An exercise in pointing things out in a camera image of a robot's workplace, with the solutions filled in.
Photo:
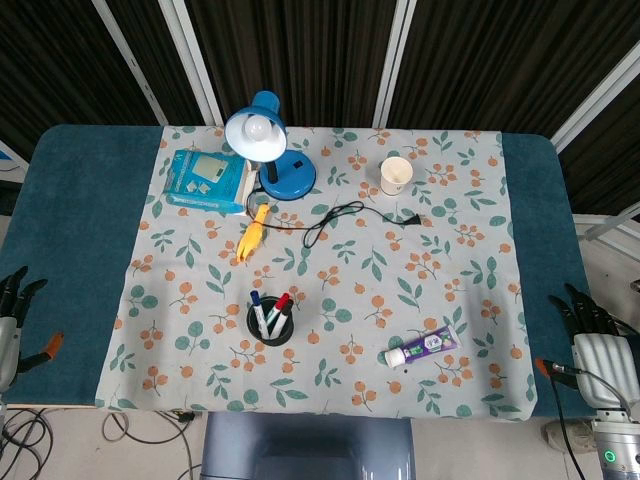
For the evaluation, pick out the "purple toothpaste tube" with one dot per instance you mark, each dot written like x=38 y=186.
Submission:
x=430 y=345

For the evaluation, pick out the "white sneaker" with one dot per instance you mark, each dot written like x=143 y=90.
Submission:
x=567 y=436

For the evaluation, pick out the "black mesh pen holder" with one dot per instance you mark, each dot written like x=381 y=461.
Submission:
x=272 y=337

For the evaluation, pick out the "blue desk lamp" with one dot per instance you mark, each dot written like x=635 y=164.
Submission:
x=280 y=170

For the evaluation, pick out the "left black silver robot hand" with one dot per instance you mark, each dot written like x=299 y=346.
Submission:
x=9 y=345

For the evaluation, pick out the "blue cap whiteboard marker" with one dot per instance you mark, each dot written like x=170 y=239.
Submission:
x=259 y=312

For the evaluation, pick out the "yellow rubber chicken toy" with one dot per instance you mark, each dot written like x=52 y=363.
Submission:
x=252 y=235

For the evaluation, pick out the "blue kitchen scale box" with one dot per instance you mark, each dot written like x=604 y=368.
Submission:
x=205 y=182

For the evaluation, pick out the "white partition frame post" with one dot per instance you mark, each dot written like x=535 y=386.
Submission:
x=597 y=100
x=395 y=62
x=132 y=65
x=192 y=62

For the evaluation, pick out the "floral print tablecloth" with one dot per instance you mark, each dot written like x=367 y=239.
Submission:
x=350 y=280

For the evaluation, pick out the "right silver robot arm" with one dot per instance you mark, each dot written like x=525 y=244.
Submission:
x=620 y=450

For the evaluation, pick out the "red cap marker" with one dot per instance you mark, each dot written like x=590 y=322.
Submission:
x=277 y=310

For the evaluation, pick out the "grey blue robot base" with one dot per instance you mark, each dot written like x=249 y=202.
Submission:
x=307 y=447

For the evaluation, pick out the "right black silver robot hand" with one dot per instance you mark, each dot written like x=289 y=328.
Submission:
x=600 y=360

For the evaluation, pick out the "white paper cup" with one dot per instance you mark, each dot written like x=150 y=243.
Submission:
x=395 y=177

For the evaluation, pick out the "black cap marker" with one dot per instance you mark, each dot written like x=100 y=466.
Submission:
x=281 y=320

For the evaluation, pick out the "teal fabric table cover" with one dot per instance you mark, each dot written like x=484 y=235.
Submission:
x=80 y=225

